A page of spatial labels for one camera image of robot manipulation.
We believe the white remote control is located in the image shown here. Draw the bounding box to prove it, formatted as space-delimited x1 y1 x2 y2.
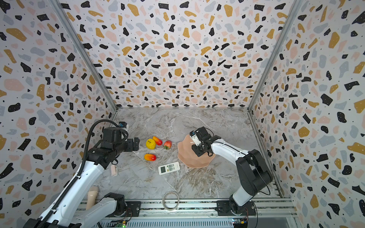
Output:
158 162 180 175

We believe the orange red fake mango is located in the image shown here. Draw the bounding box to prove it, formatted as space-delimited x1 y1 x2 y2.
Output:
144 154 157 162

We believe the small white hanging tag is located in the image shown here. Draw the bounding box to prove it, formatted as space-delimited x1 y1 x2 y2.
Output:
110 164 118 177

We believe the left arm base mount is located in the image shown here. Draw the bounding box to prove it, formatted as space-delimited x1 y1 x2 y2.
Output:
106 201 142 219

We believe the red yellow fake mango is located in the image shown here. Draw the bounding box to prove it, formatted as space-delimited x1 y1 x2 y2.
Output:
153 136 163 146

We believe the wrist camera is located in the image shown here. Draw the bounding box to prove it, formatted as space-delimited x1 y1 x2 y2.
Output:
190 131 201 146
118 121 128 129

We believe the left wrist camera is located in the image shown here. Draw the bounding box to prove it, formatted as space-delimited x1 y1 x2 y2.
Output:
118 121 128 129

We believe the aluminium front rail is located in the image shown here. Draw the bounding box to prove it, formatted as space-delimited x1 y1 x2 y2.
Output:
75 198 301 228

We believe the pink scalloped fruit bowl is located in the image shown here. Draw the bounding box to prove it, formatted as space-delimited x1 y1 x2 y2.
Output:
177 135 216 169

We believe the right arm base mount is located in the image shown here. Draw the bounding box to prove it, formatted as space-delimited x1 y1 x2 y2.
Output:
215 199 257 216

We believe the yellow fake apple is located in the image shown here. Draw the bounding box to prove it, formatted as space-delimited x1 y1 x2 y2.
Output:
146 139 156 150

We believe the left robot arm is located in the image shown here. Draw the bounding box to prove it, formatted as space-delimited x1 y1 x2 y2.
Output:
24 127 140 228

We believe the beige wooden handle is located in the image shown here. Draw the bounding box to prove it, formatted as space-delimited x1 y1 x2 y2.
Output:
86 186 99 210

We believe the clear tape roll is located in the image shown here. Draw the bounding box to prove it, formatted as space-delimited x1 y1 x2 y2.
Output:
162 191 180 211

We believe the black corrugated cable conduit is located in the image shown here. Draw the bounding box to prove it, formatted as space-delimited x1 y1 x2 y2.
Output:
36 119 127 228

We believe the red fake strawberry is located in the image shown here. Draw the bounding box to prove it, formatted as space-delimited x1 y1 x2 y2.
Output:
163 140 172 150

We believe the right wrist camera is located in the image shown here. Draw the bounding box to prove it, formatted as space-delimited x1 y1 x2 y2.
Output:
190 131 201 146

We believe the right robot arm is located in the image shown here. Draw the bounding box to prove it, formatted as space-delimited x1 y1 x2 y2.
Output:
190 127 273 207

